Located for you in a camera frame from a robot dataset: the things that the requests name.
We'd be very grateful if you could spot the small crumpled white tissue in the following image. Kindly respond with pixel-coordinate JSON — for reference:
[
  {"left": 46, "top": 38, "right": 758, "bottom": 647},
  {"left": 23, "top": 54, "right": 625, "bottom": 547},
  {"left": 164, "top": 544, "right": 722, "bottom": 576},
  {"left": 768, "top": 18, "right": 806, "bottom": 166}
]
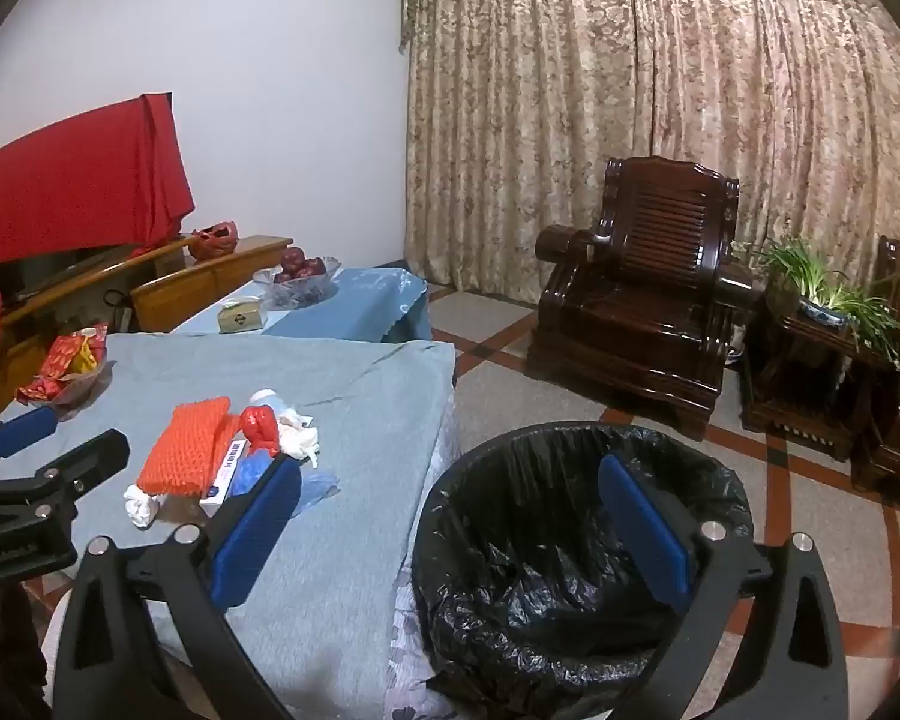
[{"left": 124, "top": 484, "right": 158, "bottom": 530}]

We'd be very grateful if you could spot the white box with blue print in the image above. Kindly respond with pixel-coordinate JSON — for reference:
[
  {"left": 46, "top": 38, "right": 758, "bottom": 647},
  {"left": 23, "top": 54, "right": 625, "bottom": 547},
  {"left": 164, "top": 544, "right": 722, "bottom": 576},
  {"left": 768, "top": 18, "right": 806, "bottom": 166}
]
[{"left": 199, "top": 439, "right": 250, "bottom": 518}]

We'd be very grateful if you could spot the large crumpled white tissue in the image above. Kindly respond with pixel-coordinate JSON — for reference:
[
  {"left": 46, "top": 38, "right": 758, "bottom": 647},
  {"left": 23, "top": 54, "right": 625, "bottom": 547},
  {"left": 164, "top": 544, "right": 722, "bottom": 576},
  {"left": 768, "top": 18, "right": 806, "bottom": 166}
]
[{"left": 276, "top": 406, "right": 322, "bottom": 467}]

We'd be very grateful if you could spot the trash bin with black liner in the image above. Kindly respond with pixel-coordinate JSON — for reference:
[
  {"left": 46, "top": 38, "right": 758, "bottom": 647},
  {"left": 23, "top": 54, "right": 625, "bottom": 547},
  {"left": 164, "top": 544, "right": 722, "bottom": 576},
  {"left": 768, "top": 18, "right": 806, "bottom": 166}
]
[{"left": 411, "top": 422, "right": 755, "bottom": 720}]

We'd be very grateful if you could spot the potted green plant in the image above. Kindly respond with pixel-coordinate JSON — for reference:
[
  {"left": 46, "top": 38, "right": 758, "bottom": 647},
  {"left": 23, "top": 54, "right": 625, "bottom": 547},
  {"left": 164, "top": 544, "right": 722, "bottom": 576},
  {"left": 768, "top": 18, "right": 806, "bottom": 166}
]
[{"left": 735, "top": 236, "right": 900, "bottom": 368}]

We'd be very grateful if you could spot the orange foam net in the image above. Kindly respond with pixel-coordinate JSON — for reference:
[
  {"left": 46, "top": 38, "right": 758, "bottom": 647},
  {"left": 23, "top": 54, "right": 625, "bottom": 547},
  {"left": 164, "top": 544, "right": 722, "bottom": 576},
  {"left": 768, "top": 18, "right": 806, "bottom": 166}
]
[{"left": 136, "top": 399, "right": 233, "bottom": 497}]

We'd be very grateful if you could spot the patterned beige curtain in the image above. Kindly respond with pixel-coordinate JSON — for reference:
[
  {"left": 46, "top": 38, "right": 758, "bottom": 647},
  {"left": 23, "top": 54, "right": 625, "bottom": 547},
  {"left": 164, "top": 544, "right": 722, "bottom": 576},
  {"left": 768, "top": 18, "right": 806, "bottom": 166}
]
[{"left": 399, "top": 0, "right": 900, "bottom": 361}]

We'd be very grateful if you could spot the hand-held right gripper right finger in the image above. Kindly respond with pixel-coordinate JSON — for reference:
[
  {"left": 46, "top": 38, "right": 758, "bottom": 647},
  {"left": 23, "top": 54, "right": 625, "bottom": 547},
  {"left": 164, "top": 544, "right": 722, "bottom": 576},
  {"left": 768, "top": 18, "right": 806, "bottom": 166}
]
[{"left": 598, "top": 454, "right": 850, "bottom": 720}]

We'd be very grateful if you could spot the red plastic bag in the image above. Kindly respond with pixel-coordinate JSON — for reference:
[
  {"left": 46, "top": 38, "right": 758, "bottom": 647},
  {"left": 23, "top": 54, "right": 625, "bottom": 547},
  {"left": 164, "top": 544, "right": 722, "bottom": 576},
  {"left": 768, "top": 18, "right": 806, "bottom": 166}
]
[{"left": 238, "top": 405, "right": 282, "bottom": 460}]

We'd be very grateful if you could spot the red patterned snack packet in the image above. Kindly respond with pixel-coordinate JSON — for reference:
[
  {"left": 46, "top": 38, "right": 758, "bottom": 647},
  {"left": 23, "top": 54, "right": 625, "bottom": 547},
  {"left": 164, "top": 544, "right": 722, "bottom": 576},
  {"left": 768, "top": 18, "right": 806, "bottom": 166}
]
[{"left": 16, "top": 322, "right": 110, "bottom": 402}]

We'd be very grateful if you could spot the tissue box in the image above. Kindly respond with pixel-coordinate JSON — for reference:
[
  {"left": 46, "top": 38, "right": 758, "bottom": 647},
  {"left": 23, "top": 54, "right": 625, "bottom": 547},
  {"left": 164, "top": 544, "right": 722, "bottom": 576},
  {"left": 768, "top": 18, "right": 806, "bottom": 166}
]
[{"left": 217, "top": 298, "right": 265, "bottom": 335}]

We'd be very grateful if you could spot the blue tablecloth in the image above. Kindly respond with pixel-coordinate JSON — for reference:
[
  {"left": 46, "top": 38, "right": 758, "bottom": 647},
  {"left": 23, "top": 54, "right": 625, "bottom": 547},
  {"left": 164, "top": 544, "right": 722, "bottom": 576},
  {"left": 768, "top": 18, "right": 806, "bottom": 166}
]
[{"left": 172, "top": 266, "right": 434, "bottom": 346}]

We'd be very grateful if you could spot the dark wooden side table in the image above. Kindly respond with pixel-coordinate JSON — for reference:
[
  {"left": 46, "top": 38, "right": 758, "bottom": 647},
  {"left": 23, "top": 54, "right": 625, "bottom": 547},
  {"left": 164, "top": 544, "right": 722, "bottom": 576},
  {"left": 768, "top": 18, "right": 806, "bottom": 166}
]
[{"left": 739, "top": 292, "right": 882, "bottom": 462}]

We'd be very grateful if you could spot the red cloth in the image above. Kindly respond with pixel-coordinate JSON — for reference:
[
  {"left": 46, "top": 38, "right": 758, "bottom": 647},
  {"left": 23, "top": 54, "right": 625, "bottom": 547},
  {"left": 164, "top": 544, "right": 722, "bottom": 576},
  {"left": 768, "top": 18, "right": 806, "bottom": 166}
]
[{"left": 0, "top": 92, "right": 196, "bottom": 376}]

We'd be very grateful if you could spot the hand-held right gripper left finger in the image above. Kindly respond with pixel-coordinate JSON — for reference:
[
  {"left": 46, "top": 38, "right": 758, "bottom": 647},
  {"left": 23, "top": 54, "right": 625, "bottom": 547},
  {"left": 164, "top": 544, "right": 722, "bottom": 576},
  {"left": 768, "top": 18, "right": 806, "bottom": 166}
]
[{"left": 51, "top": 456, "right": 305, "bottom": 720}]

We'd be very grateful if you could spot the bag of red fruit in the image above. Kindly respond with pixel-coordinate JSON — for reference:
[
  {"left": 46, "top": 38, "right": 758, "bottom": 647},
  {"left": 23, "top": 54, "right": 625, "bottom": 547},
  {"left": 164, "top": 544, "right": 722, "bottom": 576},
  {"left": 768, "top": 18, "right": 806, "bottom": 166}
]
[{"left": 253, "top": 255, "right": 342, "bottom": 308}]

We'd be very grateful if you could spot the black television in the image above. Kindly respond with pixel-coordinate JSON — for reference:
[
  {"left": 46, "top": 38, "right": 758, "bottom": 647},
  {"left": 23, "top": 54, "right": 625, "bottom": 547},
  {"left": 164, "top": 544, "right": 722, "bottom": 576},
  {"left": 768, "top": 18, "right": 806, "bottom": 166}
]
[{"left": 0, "top": 242, "right": 134, "bottom": 302}]

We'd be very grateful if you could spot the grey-blue tablecloth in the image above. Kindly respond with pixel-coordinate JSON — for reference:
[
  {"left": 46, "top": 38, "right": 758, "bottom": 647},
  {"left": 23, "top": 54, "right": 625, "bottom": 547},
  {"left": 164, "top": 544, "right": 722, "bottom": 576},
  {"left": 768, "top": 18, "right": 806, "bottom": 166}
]
[{"left": 0, "top": 331, "right": 458, "bottom": 720}]

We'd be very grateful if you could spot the glass dish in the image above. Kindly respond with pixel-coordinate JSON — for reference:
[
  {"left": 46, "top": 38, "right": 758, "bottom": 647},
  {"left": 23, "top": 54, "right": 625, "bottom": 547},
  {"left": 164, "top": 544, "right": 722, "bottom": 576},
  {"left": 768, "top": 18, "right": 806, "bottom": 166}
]
[{"left": 41, "top": 358, "right": 115, "bottom": 422}]

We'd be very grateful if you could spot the wooden television cabinet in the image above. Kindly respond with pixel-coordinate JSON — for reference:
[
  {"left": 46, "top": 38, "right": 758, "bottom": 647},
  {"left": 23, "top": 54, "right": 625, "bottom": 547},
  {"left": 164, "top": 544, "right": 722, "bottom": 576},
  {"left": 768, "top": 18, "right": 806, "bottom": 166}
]
[{"left": 0, "top": 235, "right": 293, "bottom": 428}]

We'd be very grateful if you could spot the floral white table cover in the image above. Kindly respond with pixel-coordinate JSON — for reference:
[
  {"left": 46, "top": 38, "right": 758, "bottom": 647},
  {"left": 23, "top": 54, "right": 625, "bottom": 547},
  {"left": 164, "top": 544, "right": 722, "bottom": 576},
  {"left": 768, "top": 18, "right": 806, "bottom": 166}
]
[{"left": 388, "top": 577, "right": 455, "bottom": 720}]

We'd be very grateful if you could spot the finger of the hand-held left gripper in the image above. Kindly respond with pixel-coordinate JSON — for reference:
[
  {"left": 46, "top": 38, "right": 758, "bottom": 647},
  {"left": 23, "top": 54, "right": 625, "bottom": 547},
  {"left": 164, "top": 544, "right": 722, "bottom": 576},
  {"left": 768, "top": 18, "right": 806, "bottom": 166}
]
[
  {"left": 0, "top": 405, "right": 59, "bottom": 482},
  {"left": 0, "top": 429, "right": 131, "bottom": 518}
]

